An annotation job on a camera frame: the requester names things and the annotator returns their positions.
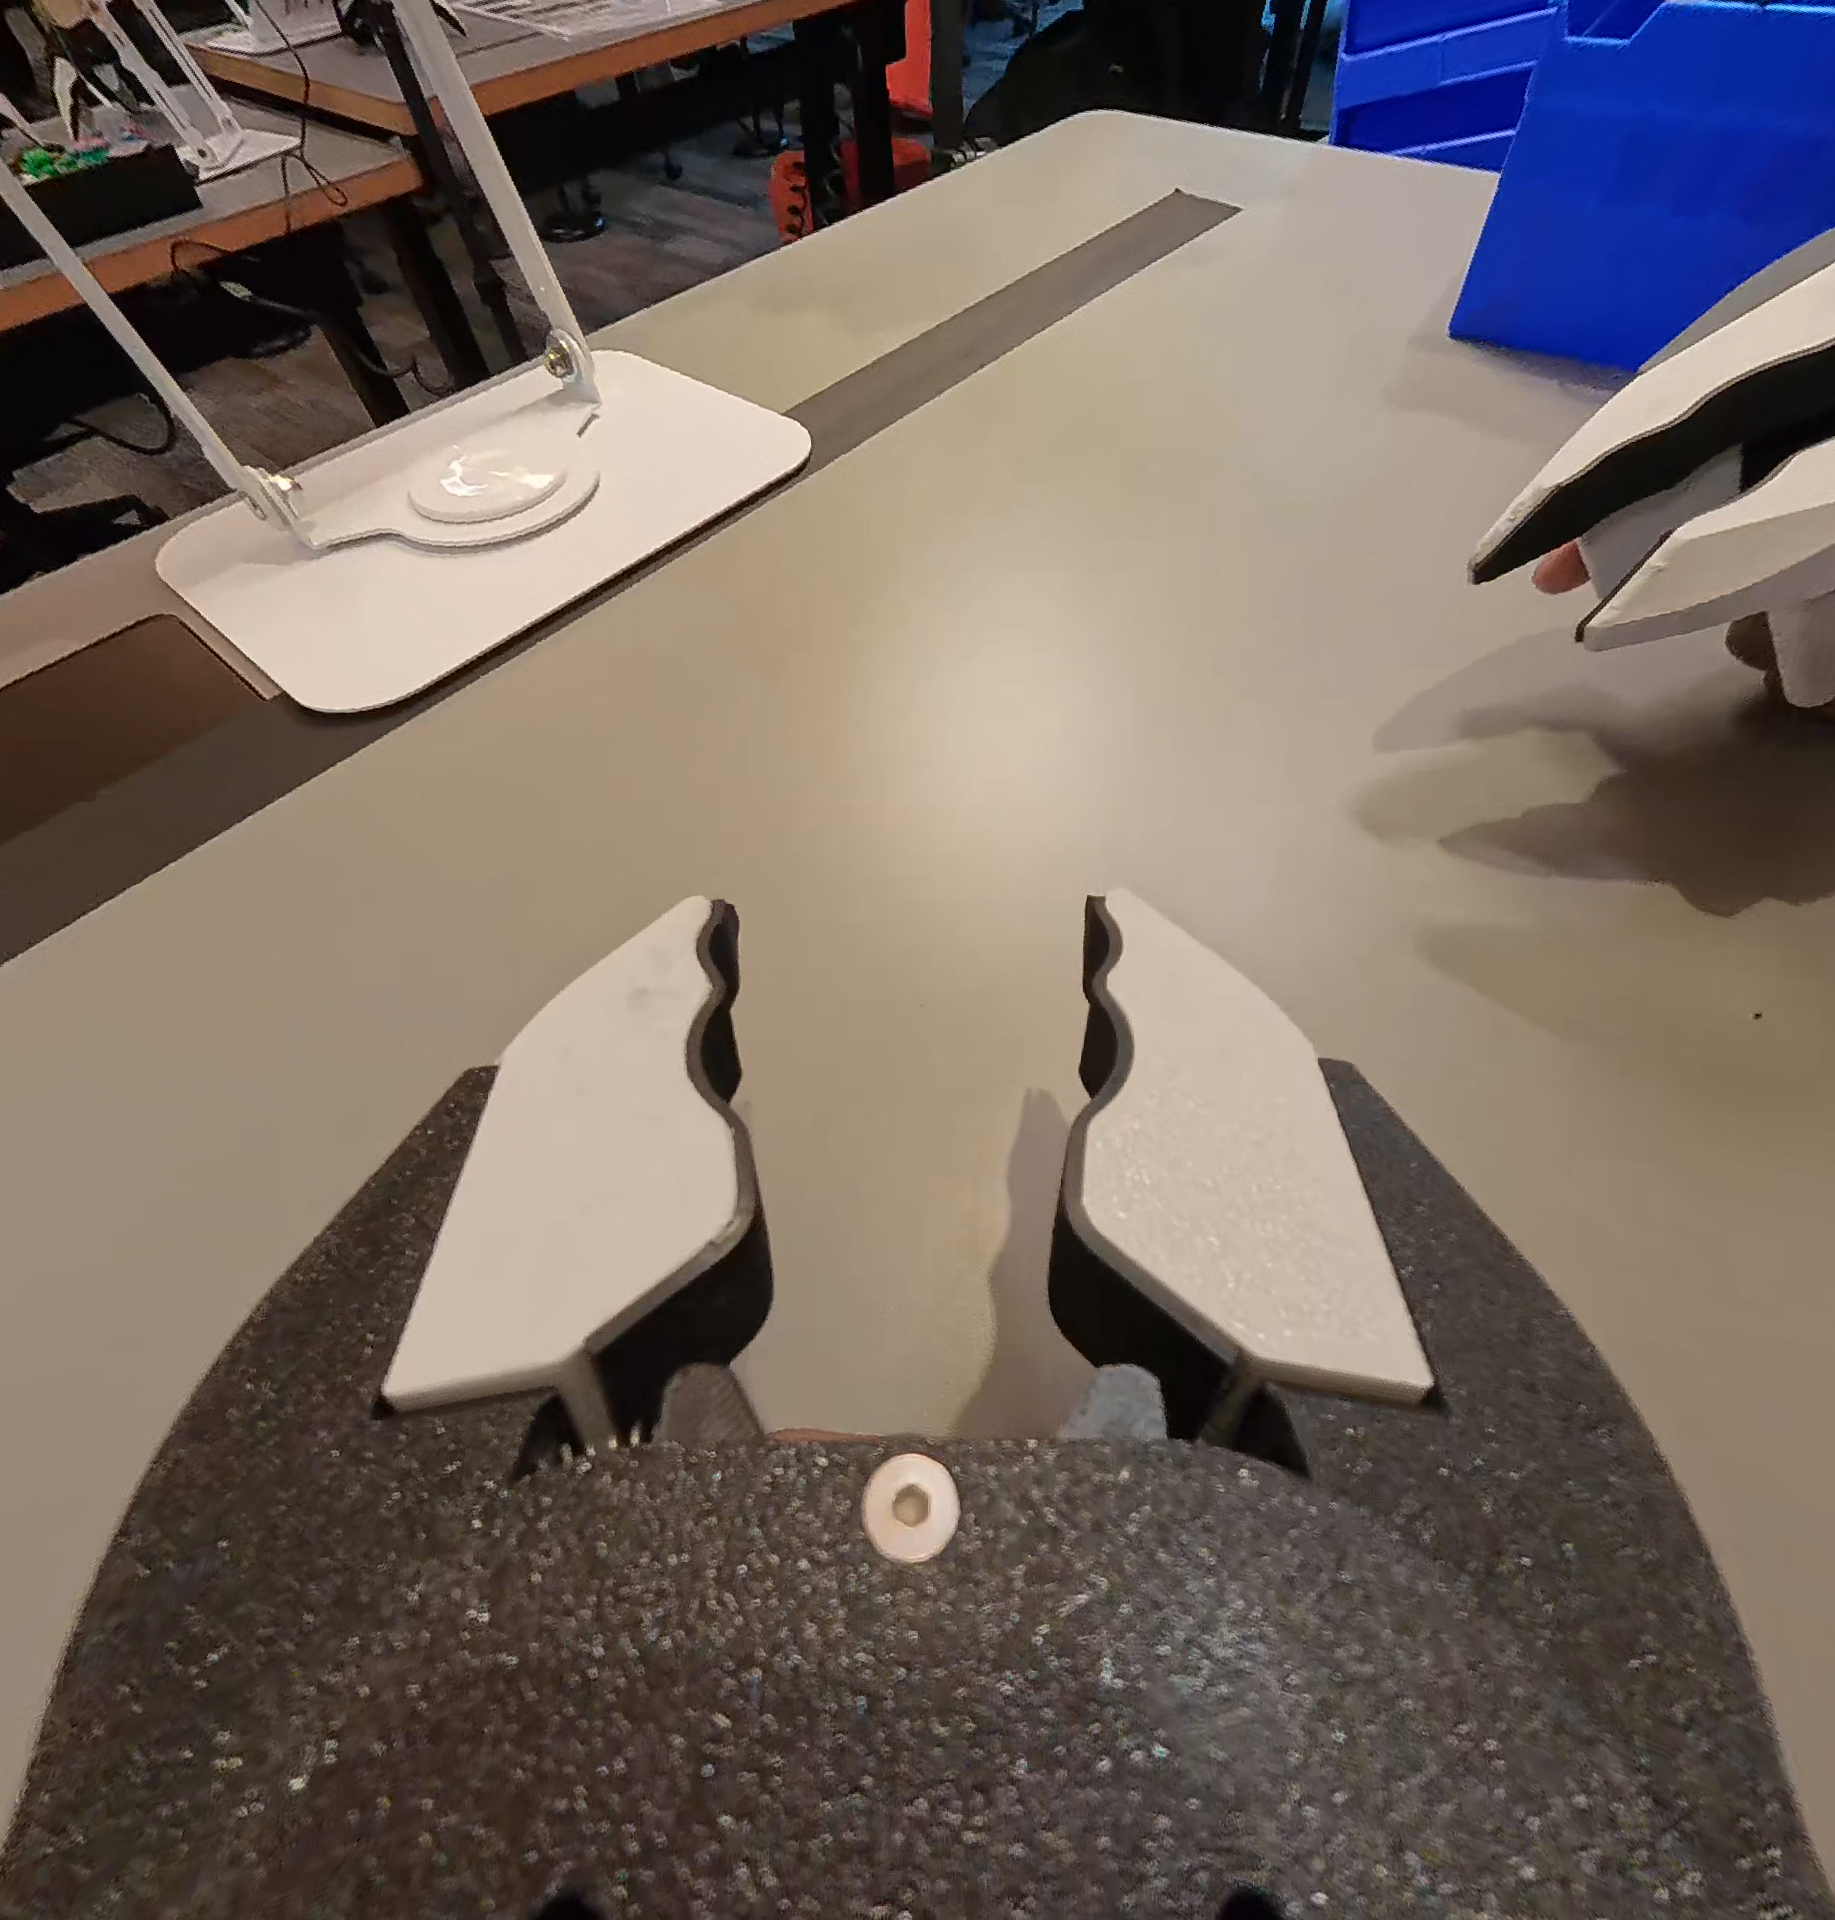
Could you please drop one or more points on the red plastic stool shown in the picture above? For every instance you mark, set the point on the red plastic stool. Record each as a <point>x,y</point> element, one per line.
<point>813,197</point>

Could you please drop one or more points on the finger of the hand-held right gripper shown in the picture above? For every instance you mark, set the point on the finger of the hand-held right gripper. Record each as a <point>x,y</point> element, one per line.
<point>1727,351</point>
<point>1756,554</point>

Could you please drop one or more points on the person's right hand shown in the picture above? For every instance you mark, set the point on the person's right hand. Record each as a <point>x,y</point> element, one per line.
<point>1753,659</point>

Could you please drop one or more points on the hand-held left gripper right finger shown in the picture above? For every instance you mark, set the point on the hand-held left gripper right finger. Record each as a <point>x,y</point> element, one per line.
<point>1231,1200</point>

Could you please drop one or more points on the orange cone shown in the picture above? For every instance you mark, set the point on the orange cone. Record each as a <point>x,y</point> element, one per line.
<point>911,54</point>

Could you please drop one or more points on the blue bin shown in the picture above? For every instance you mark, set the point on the blue bin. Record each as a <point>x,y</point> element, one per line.
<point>1650,197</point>

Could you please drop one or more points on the black tray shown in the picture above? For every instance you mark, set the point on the black tray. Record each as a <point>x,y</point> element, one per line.
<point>106,204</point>

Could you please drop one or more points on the wooden table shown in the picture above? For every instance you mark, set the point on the wooden table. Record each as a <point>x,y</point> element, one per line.
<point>334,171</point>
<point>529,61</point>

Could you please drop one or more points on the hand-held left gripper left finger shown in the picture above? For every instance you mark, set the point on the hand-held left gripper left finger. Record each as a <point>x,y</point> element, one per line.
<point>585,1186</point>

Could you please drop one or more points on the clear acrylic stand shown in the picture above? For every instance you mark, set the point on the clear acrylic stand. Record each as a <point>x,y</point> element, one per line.
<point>244,148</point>

